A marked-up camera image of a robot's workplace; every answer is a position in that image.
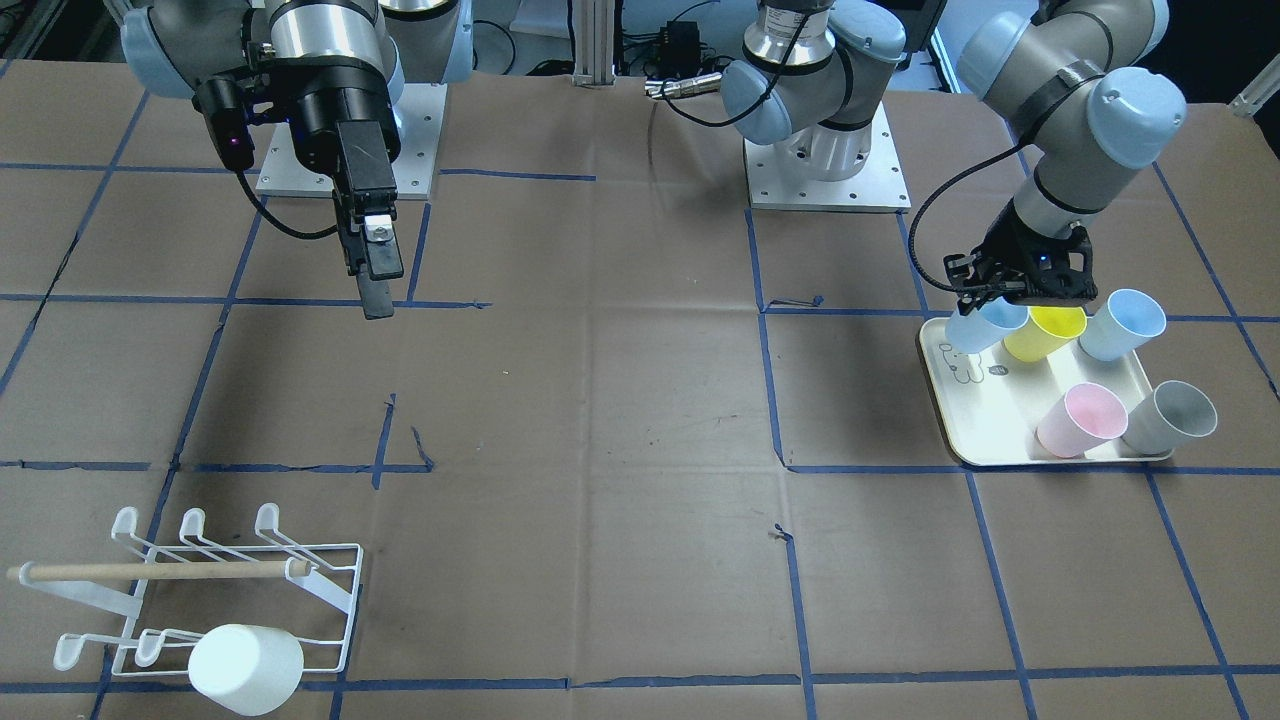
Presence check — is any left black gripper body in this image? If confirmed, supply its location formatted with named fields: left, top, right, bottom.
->
left=943, top=211, right=1098, bottom=307

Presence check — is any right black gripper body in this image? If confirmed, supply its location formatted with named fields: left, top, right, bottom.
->
left=195, top=60, right=401, bottom=201

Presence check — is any light blue cup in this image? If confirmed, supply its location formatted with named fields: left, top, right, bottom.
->
left=943, top=299, right=1030, bottom=354
left=1078, top=288, right=1167, bottom=363

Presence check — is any white ikea cup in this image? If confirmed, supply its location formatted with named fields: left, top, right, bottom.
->
left=188, top=624, right=305, bottom=717

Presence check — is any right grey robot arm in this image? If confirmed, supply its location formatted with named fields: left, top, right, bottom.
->
left=110, top=1, right=474, bottom=319

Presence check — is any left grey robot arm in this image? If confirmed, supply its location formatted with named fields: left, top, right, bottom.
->
left=719, top=1, right=1187, bottom=315

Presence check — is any yellow plastic cup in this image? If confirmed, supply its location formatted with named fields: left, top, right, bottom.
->
left=1002, top=306, right=1088, bottom=363

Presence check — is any pink plastic cup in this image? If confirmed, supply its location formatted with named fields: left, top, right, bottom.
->
left=1036, top=382, right=1129, bottom=457

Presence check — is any grey plastic cup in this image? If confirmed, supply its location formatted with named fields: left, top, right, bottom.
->
left=1123, top=380, right=1219, bottom=455

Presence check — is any wooden rack dowel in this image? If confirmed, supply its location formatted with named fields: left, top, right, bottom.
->
left=6, top=559, right=316, bottom=582

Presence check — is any cream plastic tray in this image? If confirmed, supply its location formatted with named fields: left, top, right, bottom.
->
left=918, top=318, right=1153, bottom=466

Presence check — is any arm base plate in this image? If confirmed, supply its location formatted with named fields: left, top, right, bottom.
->
left=256, top=82, right=448, bottom=201
left=744, top=104, right=913, bottom=213

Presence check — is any aluminium frame post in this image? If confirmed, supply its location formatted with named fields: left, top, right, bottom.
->
left=566, top=0, right=623, bottom=87

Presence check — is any white wire cup rack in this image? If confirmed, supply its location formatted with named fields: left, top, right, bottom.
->
left=18, top=503, right=364, bottom=679

